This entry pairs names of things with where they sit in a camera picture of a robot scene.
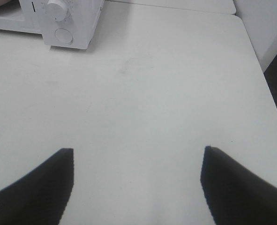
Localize white microwave oven body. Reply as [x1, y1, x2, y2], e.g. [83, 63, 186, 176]
[0, 0, 104, 49]

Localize lower white round knob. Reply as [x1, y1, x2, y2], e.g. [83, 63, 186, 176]
[46, 0, 68, 22]

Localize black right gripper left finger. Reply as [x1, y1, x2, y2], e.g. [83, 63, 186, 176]
[0, 149, 74, 225]

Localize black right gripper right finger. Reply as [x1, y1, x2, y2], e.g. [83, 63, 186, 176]
[200, 146, 277, 225]

